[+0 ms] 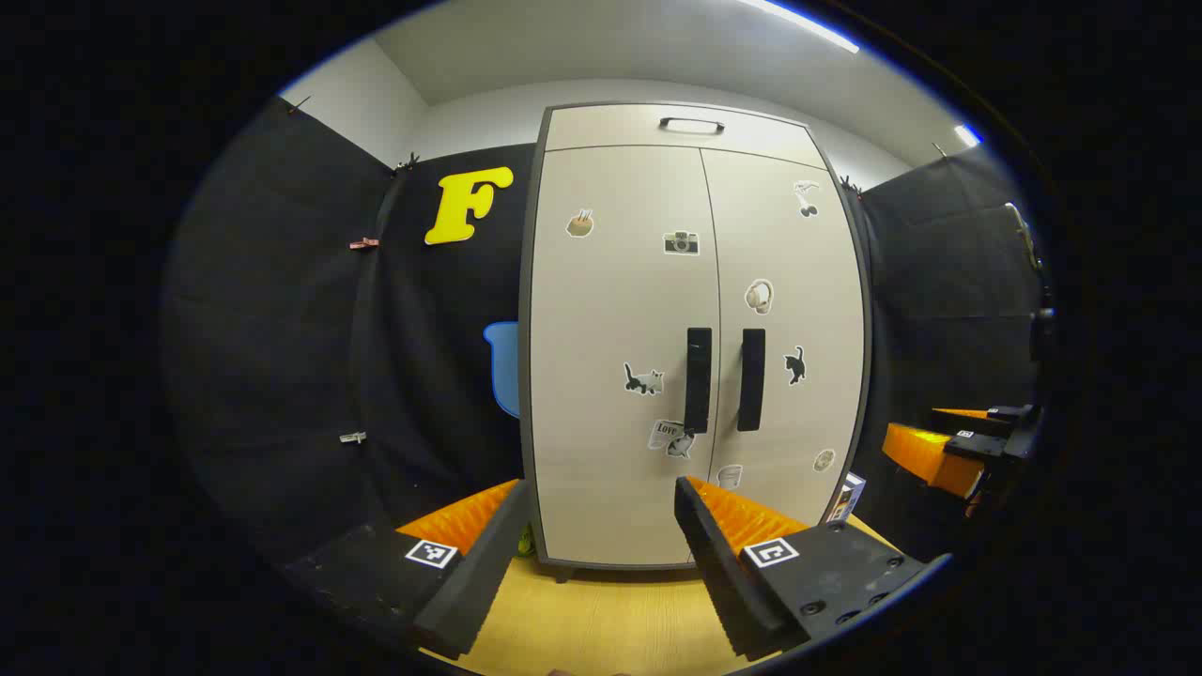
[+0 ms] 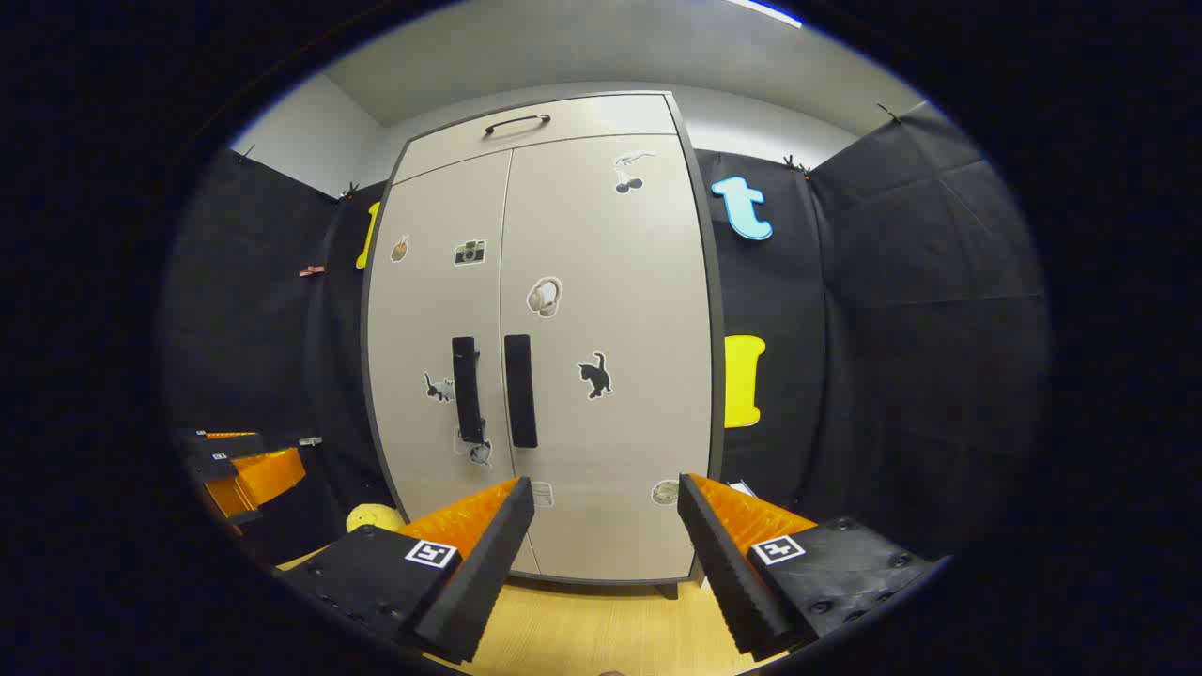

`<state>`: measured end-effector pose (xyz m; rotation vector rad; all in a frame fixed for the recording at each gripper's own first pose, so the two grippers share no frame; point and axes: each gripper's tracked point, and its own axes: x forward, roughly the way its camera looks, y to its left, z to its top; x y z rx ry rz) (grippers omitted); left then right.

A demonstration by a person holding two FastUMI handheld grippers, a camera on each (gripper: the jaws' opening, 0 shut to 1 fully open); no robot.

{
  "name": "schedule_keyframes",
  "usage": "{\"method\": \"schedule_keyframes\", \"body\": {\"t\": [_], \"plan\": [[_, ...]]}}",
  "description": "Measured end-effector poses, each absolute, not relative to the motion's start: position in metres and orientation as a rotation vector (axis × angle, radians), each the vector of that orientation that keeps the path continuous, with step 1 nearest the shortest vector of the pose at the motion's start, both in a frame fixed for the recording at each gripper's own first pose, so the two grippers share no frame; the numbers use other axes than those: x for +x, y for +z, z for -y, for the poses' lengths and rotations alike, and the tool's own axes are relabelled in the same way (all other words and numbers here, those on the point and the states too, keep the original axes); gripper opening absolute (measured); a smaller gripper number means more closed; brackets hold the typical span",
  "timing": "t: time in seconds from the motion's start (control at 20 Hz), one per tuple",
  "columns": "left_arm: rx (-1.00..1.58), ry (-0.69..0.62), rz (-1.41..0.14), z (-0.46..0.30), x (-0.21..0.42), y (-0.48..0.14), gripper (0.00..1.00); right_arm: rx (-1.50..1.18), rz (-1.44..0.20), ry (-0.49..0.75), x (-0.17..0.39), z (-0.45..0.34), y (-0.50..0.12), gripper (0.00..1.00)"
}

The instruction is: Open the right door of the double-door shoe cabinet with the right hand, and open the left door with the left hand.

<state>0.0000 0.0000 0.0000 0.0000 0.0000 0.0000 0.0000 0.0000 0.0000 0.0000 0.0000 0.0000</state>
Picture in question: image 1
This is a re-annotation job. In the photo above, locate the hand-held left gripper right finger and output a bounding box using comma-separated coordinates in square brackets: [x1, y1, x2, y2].
[674, 476, 954, 661]

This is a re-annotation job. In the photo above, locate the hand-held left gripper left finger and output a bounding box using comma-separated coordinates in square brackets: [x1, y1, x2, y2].
[282, 479, 532, 661]

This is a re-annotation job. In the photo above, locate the beige double-door shoe cabinet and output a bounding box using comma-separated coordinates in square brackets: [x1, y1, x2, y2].
[519, 101, 872, 576]

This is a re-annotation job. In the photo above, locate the beige cabinet door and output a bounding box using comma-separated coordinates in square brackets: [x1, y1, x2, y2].
[700, 148, 867, 564]
[531, 146, 722, 567]

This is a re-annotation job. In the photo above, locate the black door handle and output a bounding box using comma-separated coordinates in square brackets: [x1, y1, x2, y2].
[737, 329, 766, 433]
[685, 328, 713, 435]

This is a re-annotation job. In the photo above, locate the beige cabinet drawer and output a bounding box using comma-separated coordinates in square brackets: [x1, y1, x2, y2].
[545, 103, 827, 171]

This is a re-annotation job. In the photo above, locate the small printed box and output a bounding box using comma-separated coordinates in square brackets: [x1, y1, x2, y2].
[826, 472, 867, 523]

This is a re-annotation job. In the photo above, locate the black backdrop cloth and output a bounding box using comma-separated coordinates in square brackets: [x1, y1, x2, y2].
[164, 94, 1053, 576]

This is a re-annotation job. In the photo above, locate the long ceiling light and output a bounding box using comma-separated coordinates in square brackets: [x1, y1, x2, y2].
[737, 0, 860, 54]

